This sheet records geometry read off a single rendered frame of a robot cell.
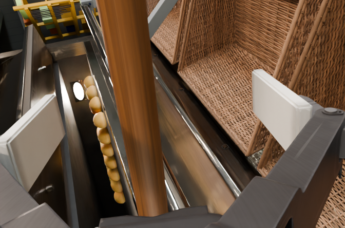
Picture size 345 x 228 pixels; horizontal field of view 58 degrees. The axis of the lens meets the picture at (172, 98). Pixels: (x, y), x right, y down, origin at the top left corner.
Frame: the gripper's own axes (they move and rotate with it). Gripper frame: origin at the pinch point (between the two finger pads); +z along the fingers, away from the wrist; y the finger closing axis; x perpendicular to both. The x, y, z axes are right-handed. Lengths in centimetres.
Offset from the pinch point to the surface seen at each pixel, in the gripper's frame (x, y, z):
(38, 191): -34, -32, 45
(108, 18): 5.8, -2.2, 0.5
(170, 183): -14.7, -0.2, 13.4
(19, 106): -22, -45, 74
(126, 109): -0.6, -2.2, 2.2
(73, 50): -18, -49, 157
